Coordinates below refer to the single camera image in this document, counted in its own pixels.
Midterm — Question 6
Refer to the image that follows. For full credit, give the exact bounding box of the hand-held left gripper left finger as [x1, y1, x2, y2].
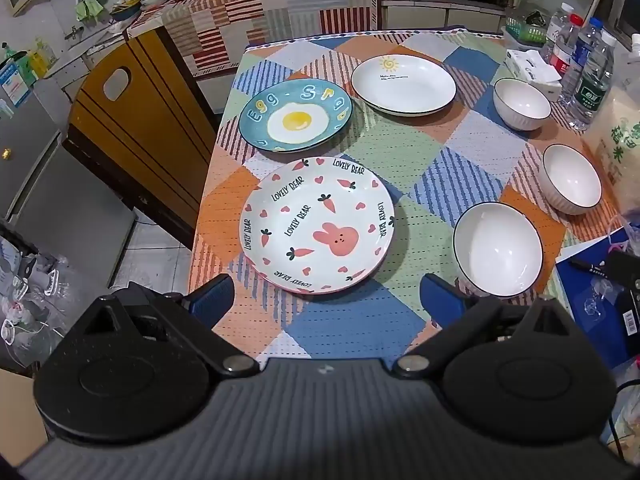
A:
[82, 275, 262, 377]

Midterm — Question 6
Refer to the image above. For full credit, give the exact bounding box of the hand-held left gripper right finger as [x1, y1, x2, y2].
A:
[392, 273, 572, 378]

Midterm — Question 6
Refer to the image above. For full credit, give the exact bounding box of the white bowl with dark rim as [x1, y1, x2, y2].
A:
[493, 77, 552, 132]
[452, 202, 544, 301]
[537, 143, 603, 216]

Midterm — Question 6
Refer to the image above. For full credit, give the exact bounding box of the white plate with pink bunny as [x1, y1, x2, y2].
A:
[239, 156, 397, 295]

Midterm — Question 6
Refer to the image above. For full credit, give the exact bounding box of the blue plate with fried egg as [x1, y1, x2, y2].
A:
[238, 81, 354, 154]

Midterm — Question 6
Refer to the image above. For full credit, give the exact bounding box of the white plate with yellow sun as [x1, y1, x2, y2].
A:
[350, 53, 457, 118]

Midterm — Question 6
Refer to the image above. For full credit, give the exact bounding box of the blue folder with pen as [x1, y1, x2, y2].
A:
[555, 227, 640, 371]

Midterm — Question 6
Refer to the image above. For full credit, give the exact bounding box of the patchwork checked tablecloth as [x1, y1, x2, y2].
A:
[187, 30, 626, 361]

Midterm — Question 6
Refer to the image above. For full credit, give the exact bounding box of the pile of clear plastic bags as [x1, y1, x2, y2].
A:
[0, 232, 101, 366]

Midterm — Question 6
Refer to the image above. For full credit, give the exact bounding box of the black box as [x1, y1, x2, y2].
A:
[602, 249, 640, 356]

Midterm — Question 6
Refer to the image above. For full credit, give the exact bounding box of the brown wooden chair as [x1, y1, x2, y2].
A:
[62, 26, 218, 250]

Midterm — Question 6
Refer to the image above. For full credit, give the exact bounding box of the cardboard box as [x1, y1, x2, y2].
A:
[0, 367, 48, 466]

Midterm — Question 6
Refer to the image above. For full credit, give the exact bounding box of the clear rice bag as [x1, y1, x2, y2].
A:
[582, 35, 640, 216]

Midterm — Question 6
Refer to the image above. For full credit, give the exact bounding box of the white tissue box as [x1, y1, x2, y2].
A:
[504, 49, 563, 102]

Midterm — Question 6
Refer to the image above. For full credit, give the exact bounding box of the clear bottle with green label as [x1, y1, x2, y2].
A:
[568, 30, 618, 132]

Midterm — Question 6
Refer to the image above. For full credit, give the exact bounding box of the clear bottle with red cap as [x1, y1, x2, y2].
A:
[550, 13, 585, 78]

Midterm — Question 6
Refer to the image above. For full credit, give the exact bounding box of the green plastic basket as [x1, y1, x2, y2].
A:
[505, 10, 551, 46]

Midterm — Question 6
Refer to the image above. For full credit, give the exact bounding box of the striped patchwork counter cloth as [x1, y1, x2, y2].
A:
[127, 0, 378, 78]

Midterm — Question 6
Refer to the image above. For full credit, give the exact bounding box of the clear bottle with blue cap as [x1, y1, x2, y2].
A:
[559, 17, 608, 106]

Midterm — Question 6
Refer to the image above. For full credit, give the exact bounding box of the clear bottle with white cap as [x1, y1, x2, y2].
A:
[541, 2, 575, 61]

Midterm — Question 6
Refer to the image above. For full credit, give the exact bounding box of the blue bowl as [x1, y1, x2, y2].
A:
[109, 0, 142, 23]

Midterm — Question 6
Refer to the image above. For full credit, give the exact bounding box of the green cloth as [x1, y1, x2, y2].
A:
[76, 0, 110, 23]

